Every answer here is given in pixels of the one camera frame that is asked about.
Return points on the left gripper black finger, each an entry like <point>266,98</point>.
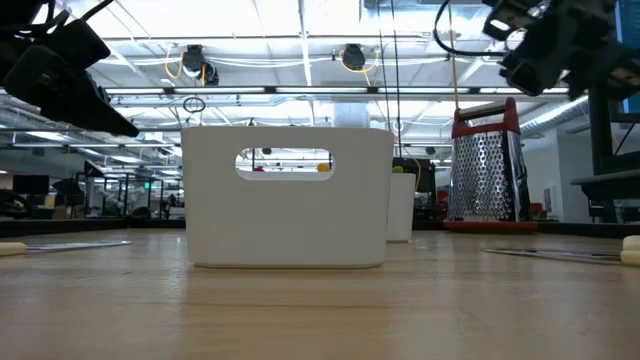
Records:
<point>55,75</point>
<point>80,116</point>

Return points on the yellow silicone spatula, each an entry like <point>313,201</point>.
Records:
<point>324,168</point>

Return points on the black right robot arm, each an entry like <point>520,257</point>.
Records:
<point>595,75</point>

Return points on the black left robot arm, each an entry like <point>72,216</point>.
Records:
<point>15,15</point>

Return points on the small black background monitor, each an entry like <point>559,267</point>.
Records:
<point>30,184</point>

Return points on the black computer monitor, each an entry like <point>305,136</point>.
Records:
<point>622,20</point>

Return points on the black monitor stand pole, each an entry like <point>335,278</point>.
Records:
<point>599,145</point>

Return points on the long ceiling light strip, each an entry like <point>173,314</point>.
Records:
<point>220,90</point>

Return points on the grey computer desk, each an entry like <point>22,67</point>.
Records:
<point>610,185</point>

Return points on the black equipment box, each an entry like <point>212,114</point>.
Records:
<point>426,180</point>

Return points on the white round column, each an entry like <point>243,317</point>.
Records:
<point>351,116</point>

